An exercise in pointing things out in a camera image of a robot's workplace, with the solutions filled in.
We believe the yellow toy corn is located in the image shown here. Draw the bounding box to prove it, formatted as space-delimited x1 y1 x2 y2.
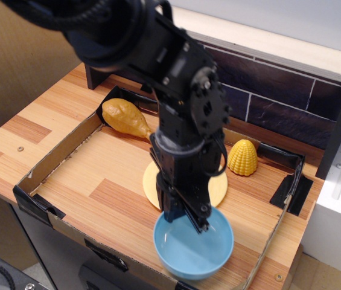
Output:
227 139 258 176

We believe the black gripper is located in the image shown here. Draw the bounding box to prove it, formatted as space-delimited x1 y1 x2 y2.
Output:
148 141 213 235

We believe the toy chicken drumstick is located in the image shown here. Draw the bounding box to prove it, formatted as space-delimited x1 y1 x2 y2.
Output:
101 98 151 140

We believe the cardboard tray border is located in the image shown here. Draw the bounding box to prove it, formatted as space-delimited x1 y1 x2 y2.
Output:
12 85 316 290

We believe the black shelf post left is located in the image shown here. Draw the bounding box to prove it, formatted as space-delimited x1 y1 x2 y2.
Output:
84 63 112 90

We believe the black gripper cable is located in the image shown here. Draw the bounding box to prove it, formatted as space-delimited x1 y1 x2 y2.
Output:
202 132 229 178

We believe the light blue bowl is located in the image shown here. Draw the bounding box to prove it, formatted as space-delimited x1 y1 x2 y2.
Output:
153 208 234 280

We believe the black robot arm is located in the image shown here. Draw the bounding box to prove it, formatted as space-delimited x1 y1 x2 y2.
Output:
5 1 231 232

